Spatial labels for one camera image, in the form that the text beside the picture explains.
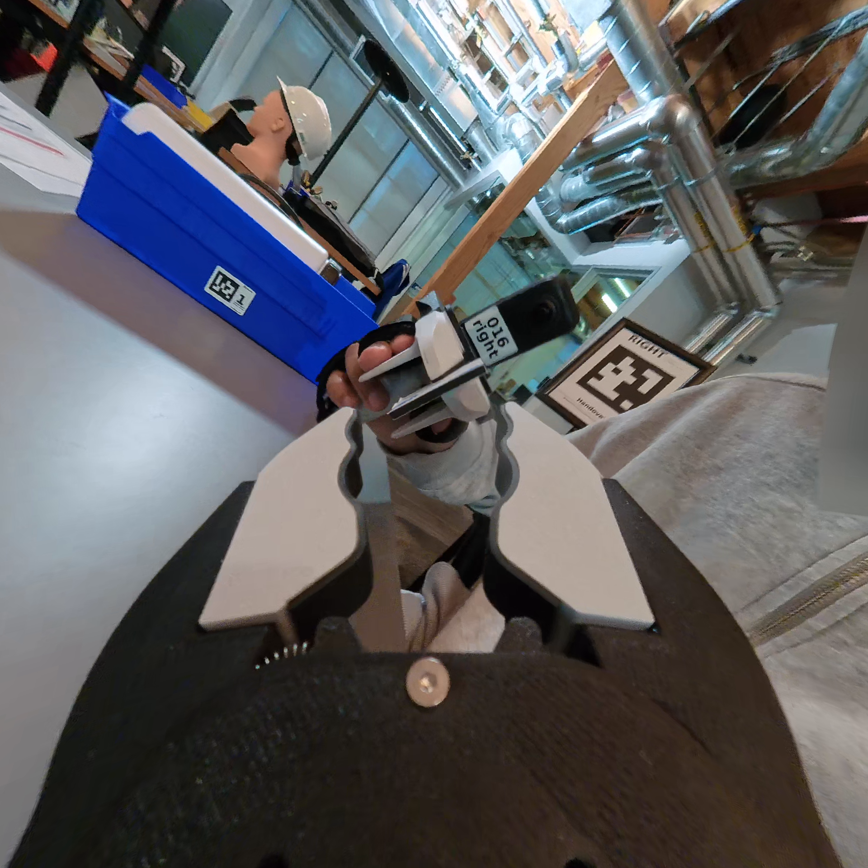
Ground black round lamp stand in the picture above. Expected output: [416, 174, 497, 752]
[298, 39, 412, 191]

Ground person's right hand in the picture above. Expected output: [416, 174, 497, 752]
[324, 339, 463, 457]

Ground blue bin with marker tag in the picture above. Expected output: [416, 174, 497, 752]
[76, 94, 379, 385]

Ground black metal shelf rack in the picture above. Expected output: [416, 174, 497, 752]
[0, 0, 231, 137]

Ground white hard hat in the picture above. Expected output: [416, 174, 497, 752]
[276, 76, 334, 162]

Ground wooden post beam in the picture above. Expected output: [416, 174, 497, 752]
[393, 57, 635, 323]

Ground framed marker sign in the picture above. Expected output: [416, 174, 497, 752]
[536, 317, 717, 432]

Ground person's right forearm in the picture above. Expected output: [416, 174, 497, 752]
[380, 420, 507, 516]

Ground mannequin head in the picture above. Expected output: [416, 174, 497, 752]
[239, 88, 303, 189]

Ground white plastic case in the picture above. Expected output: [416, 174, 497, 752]
[122, 102, 330, 275]

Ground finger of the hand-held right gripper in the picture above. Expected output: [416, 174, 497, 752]
[358, 339, 443, 383]
[387, 363, 487, 438]

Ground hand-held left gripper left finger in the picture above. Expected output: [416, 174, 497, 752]
[198, 407, 382, 633]

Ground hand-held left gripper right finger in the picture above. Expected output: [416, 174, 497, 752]
[483, 400, 660, 635]

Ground bundle of silver pipes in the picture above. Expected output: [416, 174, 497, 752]
[468, 0, 868, 367]

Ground paper sheets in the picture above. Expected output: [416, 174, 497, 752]
[0, 88, 93, 199]

